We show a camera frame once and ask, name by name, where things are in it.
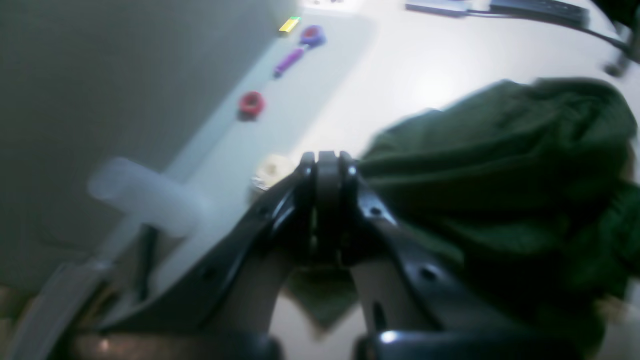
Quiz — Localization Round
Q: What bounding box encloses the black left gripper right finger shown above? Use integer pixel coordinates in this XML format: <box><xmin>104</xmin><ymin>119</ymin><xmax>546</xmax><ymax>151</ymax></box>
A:
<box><xmin>327</xmin><ymin>152</ymin><xmax>522</xmax><ymax>333</ymax></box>

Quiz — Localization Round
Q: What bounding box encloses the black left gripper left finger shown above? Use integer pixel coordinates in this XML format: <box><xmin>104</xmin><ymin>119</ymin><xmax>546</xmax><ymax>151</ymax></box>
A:
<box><xmin>102</xmin><ymin>152</ymin><xmax>330</xmax><ymax>334</ymax></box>

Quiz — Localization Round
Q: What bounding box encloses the dark green t-shirt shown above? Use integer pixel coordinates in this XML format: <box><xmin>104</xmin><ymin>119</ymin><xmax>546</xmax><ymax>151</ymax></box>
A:
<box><xmin>285</xmin><ymin>77</ymin><xmax>640</xmax><ymax>351</ymax></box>

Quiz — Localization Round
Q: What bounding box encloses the white plastic tube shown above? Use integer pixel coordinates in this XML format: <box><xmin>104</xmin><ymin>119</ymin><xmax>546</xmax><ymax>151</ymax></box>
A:
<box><xmin>87</xmin><ymin>157</ymin><xmax>216</xmax><ymax>238</ymax></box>

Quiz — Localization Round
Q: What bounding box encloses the red tape roll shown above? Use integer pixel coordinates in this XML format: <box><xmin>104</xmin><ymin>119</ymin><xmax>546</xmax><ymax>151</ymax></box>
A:
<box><xmin>238</xmin><ymin>91</ymin><xmax>266</xmax><ymax>121</ymax></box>

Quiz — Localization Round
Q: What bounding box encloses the purple pen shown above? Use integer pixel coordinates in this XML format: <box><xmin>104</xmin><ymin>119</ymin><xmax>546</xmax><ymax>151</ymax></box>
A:
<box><xmin>273</xmin><ymin>45</ymin><xmax>308</xmax><ymax>78</ymax></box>

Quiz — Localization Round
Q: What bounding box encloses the purple tape roll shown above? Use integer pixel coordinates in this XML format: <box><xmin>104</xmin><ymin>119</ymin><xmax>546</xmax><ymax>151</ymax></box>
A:
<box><xmin>300</xmin><ymin>25</ymin><xmax>326</xmax><ymax>48</ymax></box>

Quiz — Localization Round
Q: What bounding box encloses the grey usb hub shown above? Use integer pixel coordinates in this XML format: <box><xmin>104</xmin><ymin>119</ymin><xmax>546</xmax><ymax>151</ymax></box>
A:
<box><xmin>404</xmin><ymin>0</ymin><xmax>470</xmax><ymax>18</ymax></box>

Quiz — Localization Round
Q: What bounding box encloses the grey remote panel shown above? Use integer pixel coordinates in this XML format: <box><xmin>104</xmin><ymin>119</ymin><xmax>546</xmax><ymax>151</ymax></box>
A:
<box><xmin>489</xmin><ymin>0</ymin><xmax>589</xmax><ymax>27</ymax></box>

